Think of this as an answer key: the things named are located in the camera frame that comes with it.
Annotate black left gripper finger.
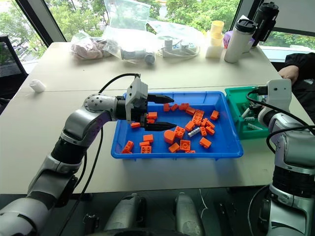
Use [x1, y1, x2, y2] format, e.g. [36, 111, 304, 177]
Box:
[144, 121, 178, 132]
[148, 94, 175, 104]

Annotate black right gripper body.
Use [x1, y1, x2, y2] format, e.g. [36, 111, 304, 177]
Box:
[248, 103, 263, 117]

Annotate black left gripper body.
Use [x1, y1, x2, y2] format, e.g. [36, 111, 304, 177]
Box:
[133, 94, 158, 130]

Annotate green plastic bin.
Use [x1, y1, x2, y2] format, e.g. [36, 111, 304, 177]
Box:
[224, 86, 272, 141]

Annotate blue plastic bin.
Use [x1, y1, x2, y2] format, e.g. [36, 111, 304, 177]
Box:
[110, 91, 245, 161]

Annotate bystander bare hand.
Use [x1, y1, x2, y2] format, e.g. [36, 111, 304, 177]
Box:
[278, 64, 300, 85]

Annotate rounded orange toy brick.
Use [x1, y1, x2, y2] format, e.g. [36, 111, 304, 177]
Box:
[163, 129, 176, 144]

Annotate long orange toy brick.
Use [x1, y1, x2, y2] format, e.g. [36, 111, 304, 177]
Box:
[191, 109, 205, 127]

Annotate grey round canister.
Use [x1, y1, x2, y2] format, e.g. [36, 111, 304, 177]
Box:
[144, 52, 156, 65]

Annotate white power strip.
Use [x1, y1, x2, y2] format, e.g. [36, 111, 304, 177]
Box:
[157, 35, 200, 59]

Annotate bystander black sleeve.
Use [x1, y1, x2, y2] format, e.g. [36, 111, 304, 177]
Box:
[284, 52, 315, 116]

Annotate white bottle with black lid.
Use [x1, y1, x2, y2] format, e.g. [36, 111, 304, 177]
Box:
[223, 18, 258, 64]

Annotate clear bag over power strip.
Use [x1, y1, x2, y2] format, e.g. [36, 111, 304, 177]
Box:
[146, 20, 205, 59]

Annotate plastic bag with pink contents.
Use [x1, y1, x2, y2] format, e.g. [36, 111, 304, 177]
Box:
[70, 30, 119, 60]

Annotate tall clear plastic bag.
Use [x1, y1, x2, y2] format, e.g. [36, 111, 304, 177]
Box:
[102, 0, 157, 66]

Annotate stacked yellow cups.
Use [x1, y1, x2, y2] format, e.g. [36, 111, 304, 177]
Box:
[209, 20, 225, 47]

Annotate black drinking bottle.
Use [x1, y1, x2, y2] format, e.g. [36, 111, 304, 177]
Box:
[251, 1, 280, 48]

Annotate silver rounded robot leg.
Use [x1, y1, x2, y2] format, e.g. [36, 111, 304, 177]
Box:
[103, 193, 146, 232]
[174, 192, 205, 236]

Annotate small white plastic cylinder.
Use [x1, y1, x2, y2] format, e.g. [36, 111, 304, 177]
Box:
[29, 79, 47, 93]

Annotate black mesh chair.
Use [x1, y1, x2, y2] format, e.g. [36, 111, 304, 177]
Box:
[0, 35, 28, 99]

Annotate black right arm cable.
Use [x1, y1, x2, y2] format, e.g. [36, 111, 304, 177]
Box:
[246, 85, 315, 155]

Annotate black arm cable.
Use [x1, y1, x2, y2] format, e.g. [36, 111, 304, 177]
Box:
[246, 85, 315, 155]
[53, 73, 142, 236]

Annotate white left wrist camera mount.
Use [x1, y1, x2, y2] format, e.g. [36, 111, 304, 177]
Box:
[124, 78, 149, 124]

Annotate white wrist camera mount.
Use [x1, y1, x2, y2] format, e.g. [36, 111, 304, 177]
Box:
[124, 78, 149, 124]
[266, 79, 292, 117]

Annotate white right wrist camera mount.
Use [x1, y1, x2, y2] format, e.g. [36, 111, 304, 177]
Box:
[266, 79, 292, 117]

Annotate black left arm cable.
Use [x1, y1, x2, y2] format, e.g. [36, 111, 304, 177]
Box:
[53, 73, 142, 236]

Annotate thin white cable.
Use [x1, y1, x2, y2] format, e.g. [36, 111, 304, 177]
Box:
[198, 188, 208, 220]

